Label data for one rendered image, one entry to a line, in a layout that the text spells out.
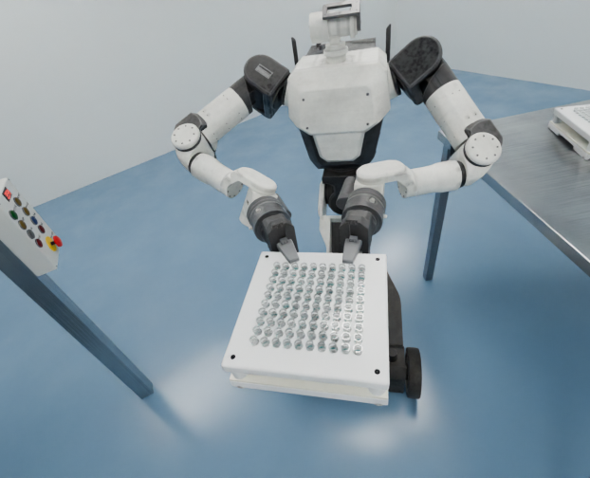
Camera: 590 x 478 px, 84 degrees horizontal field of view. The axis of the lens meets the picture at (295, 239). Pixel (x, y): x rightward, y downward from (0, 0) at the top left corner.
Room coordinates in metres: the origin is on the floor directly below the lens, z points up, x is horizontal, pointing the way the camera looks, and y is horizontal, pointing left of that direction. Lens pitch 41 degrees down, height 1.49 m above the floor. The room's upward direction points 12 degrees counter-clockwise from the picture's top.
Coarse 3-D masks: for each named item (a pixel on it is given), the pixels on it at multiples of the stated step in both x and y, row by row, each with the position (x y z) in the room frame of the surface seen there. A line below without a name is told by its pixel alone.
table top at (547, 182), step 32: (512, 128) 1.09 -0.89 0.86; (544, 128) 1.05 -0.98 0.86; (512, 160) 0.89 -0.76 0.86; (544, 160) 0.86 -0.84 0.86; (576, 160) 0.82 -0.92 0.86; (512, 192) 0.74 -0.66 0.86; (544, 192) 0.71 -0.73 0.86; (576, 192) 0.68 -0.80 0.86; (544, 224) 0.59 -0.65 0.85; (576, 224) 0.56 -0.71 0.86; (576, 256) 0.48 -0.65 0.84
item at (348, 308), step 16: (304, 272) 0.40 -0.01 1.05; (320, 272) 0.40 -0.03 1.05; (352, 272) 0.38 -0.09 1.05; (288, 288) 0.39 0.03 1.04; (304, 288) 0.37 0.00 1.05; (320, 288) 0.37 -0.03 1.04; (336, 288) 0.36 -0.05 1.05; (352, 288) 0.35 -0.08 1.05; (272, 304) 0.35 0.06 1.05; (288, 304) 0.35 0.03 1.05; (304, 304) 0.34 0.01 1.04; (336, 304) 0.33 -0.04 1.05; (272, 320) 0.32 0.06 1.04; (288, 320) 0.31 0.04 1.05; (304, 320) 0.31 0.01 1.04; (336, 320) 0.30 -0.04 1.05; (288, 336) 0.29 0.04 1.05; (304, 336) 0.29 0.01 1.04; (320, 336) 0.28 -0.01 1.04; (336, 336) 0.28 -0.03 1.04
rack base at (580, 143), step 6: (552, 126) 1.03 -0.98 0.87; (558, 126) 1.00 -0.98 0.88; (564, 126) 0.99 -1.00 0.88; (558, 132) 0.98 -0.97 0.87; (564, 132) 0.96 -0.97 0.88; (570, 132) 0.95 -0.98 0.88; (576, 132) 0.94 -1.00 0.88; (570, 138) 0.91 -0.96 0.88; (576, 138) 0.90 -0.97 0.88; (582, 138) 0.90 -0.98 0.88; (576, 144) 0.88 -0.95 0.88; (582, 144) 0.86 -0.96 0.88; (576, 150) 0.87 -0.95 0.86; (582, 150) 0.84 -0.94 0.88; (588, 156) 0.81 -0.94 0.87
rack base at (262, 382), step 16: (240, 384) 0.26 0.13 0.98; (256, 384) 0.25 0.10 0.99; (272, 384) 0.24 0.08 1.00; (288, 384) 0.24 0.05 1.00; (304, 384) 0.23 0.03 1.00; (320, 384) 0.23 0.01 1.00; (336, 384) 0.22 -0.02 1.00; (352, 400) 0.20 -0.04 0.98; (368, 400) 0.20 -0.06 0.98; (384, 400) 0.19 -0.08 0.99
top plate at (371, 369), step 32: (320, 256) 0.45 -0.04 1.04; (384, 256) 0.41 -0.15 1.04; (256, 288) 0.40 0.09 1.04; (384, 288) 0.34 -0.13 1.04; (320, 320) 0.31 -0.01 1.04; (352, 320) 0.30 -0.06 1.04; (384, 320) 0.28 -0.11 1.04; (256, 352) 0.27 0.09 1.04; (288, 352) 0.26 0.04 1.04; (320, 352) 0.25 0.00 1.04; (352, 352) 0.24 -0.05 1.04; (384, 352) 0.23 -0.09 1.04; (352, 384) 0.20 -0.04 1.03; (384, 384) 0.19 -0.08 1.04
